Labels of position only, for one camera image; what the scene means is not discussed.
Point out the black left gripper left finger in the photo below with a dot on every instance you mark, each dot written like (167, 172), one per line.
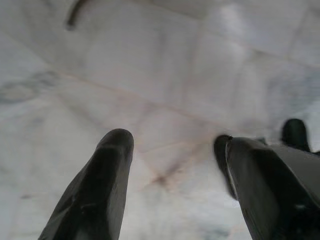
(95, 190)

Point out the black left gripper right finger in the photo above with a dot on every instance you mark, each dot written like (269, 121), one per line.
(265, 190)

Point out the black robot foot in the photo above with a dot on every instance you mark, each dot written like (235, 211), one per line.
(295, 135)

